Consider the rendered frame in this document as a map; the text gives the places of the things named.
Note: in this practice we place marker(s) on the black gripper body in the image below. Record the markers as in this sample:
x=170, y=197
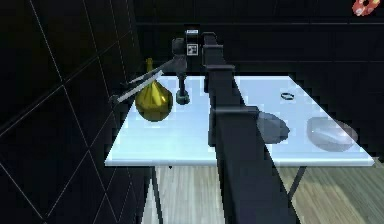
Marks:
x=179, y=63

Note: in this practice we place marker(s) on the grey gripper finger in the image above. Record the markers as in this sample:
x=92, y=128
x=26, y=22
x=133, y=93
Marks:
x=146, y=76
x=140, y=89

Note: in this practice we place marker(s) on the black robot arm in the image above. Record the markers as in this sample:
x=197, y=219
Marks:
x=246, y=160

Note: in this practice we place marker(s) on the golden round-bellied vase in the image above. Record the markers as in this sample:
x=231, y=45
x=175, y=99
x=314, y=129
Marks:
x=154, y=101

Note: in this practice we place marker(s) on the pale blue table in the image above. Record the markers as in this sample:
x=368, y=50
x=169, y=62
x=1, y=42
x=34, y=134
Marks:
x=186, y=136

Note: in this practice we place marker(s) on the clear glass bowl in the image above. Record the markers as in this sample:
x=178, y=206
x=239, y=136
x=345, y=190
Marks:
x=331, y=135

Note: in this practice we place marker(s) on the red and white round thing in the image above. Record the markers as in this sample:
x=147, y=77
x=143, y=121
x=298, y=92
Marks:
x=363, y=7

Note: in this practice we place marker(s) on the black post with round base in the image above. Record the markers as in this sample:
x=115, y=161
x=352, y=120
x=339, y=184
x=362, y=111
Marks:
x=182, y=96

